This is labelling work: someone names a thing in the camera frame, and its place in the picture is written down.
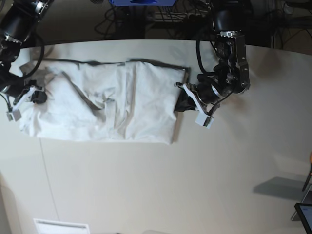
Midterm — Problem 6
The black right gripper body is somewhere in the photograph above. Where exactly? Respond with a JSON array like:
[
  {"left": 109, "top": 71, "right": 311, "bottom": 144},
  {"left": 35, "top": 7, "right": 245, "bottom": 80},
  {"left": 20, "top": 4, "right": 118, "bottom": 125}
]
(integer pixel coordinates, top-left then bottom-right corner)
[{"left": 0, "top": 78, "right": 25, "bottom": 98}]

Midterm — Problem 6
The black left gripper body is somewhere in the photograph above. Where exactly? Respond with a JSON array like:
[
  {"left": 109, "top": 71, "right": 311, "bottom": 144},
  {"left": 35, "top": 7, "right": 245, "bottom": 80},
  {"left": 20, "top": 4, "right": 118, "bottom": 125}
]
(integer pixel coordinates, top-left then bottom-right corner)
[{"left": 195, "top": 82, "right": 231, "bottom": 105}]

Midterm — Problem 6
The white T-shirt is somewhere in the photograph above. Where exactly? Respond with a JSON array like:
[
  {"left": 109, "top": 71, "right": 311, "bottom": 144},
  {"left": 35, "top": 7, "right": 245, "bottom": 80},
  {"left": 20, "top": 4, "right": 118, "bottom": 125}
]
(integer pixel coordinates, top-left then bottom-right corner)
[{"left": 19, "top": 59, "right": 187, "bottom": 144}]

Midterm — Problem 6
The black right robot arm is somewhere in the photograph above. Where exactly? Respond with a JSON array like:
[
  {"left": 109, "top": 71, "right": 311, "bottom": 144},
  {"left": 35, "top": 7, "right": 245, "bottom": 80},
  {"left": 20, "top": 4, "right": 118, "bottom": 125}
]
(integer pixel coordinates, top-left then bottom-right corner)
[{"left": 0, "top": 0, "right": 54, "bottom": 104}]

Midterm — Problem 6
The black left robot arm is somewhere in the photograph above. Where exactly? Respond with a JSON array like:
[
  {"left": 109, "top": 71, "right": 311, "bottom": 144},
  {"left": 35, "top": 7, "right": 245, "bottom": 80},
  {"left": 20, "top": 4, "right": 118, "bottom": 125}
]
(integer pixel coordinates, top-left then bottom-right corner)
[{"left": 187, "top": 0, "right": 254, "bottom": 114}]

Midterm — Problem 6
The blue box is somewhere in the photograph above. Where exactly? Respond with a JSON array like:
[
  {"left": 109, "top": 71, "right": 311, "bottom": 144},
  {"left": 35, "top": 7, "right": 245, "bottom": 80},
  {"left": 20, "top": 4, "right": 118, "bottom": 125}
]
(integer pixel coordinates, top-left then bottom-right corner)
[{"left": 109, "top": 0, "right": 176, "bottom": 6}]

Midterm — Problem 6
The white paper sheet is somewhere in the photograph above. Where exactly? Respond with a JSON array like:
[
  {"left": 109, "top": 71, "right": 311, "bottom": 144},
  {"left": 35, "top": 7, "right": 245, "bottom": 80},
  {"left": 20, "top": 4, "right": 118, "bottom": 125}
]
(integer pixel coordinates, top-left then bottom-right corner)
[{"left": 34, "top": 219, "right": 90, "bottom": 234}]

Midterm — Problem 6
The black tablet stand leg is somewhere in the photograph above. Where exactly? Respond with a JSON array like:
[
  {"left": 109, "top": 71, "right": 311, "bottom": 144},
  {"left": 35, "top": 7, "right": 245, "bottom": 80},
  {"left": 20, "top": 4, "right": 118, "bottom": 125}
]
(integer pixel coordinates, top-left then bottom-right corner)
[{"left": 302, "top": 164, "right": 312, "bottom": 192}]

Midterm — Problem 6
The black tablet screen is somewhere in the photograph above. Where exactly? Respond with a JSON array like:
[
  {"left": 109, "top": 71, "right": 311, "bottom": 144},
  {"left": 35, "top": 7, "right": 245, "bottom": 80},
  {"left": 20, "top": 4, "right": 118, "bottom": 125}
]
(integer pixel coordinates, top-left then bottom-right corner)
[{"left": 294, "top": 203, "right": 312, "bottom": 234}]

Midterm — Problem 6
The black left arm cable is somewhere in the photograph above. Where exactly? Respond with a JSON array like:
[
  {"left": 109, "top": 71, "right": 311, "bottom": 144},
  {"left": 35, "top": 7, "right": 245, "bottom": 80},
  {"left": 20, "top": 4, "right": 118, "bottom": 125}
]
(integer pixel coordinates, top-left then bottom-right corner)
[{"left": 195, "top": 39, "right": 215, "bottom": 75}]

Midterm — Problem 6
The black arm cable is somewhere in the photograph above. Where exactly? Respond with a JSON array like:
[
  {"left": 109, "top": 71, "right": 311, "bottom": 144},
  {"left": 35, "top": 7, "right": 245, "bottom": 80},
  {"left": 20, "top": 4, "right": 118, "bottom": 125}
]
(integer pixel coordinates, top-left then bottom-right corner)
[
  {"left": 23, "top": 31, "right": 46, "bottom": 78},
  {"left": 195, "top": 39, "right": 215, "bottom": 75}
]

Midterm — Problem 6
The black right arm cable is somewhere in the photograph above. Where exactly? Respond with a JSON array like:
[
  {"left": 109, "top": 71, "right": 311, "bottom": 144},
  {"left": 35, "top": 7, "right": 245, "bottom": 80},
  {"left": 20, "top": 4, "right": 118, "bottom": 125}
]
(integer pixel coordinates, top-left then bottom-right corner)
[{"left": 23, "top": 31, "right": 46, "bottom": 78}]

